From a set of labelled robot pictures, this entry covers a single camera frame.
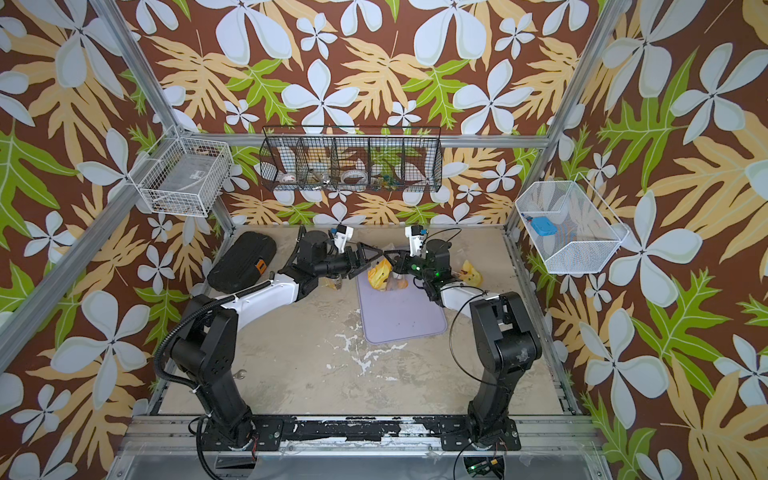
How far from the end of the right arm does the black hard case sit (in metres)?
0.53

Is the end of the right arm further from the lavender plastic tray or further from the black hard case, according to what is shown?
the black hard case

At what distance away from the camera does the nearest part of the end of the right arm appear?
74 centimetres

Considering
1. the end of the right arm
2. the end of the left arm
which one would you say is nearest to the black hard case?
the end of the left arm

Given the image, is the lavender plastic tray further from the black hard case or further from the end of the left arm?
the black hard case

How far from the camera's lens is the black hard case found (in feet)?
3.28

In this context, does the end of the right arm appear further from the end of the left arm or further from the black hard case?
the black hard case
